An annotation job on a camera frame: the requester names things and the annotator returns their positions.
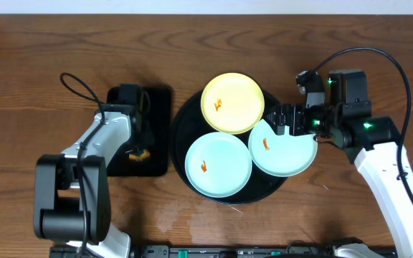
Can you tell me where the yellow green sponge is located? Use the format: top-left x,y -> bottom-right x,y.
128,149 -> 151,161

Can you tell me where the black round tray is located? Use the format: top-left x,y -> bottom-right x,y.
169,92 -> 287,205

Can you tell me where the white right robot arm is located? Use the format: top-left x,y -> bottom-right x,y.
264,102 -> 413,257

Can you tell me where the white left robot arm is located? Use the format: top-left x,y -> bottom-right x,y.
33,104 -> 151,257

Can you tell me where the mint plate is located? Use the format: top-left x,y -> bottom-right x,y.
248,120 -> 318,177
184,132 -> 252,198

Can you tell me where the yellow plate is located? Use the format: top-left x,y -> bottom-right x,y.
200,72 -> 265,134

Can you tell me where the black rectangular tray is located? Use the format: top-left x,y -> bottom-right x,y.
107,85 -> 172,177

